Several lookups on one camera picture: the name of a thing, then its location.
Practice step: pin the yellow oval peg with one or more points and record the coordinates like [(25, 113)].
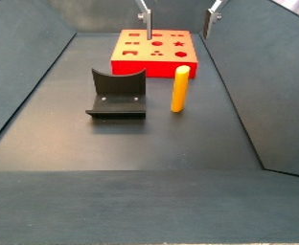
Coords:
[(180, 88)]

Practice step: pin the red shape-sorting board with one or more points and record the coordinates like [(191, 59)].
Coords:
[(159, 55)]

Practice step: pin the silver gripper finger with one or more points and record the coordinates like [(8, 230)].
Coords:
[(144, 16), (212, 16)]

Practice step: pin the black curved holder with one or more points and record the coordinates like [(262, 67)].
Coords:
[(120, 96)]

